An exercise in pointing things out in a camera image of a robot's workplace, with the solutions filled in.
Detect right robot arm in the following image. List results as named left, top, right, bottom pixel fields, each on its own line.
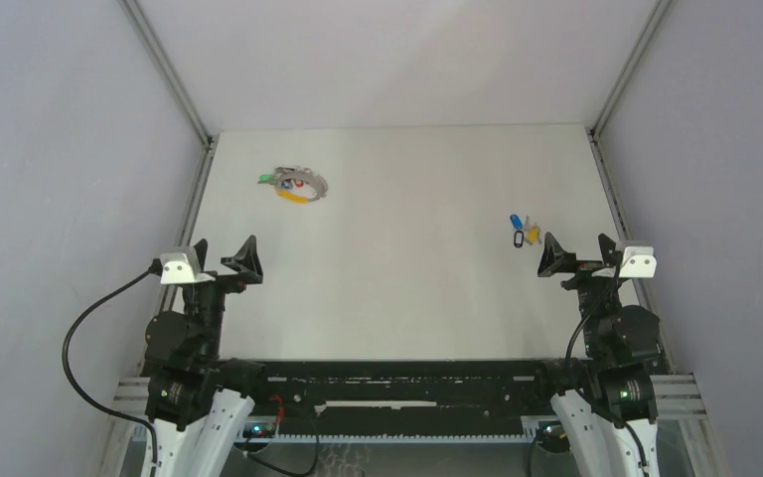
left=534, top=233, right=662, bottom=476

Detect right aluminium frame post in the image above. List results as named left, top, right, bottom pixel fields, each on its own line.
left=588, top=1, right=729, bottom=476

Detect left aluminium frame post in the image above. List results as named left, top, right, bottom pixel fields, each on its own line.
left=94, top=0, right=219, bottom=477

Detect black key tag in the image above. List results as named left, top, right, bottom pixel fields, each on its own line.
left=513, top=230, right=526, bottom=248

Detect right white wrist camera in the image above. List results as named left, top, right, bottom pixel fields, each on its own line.
left=615, top=244, right=658, bottom=279

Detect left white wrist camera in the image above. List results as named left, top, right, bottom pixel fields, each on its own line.
left=159, top=246, right=200, bottom=286

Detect blue key tag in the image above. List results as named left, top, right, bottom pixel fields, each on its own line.
left=510, top=214, right=524, bottom=230

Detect white cable duct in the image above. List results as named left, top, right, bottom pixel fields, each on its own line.
left=234, top=419, right=541, bottom=444

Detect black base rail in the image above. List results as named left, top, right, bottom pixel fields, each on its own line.
left=221, top=359, right=557, bottom=431

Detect metal keyring with small rings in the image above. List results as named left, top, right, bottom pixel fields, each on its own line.
left=257, top=166, right=329, bottom=205

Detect yellow key tag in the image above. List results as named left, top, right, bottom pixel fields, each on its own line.
left=524, top=225, right=541, bottom=245

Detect aluminium frame post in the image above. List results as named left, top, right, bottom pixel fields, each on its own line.
left=588, top=1, right=729, bottom=476
left=94, top=0, right=219, bottom=477

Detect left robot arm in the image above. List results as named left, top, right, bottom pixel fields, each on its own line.
left=142, top=236, right=271, bottom=476

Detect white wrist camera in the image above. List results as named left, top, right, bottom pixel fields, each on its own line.
left=159, top=246, right=200, bottom=286
left=615, top=244, right=658, bottom=279

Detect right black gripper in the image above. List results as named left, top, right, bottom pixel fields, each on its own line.
left=538, top=231, right=629, bottom=354

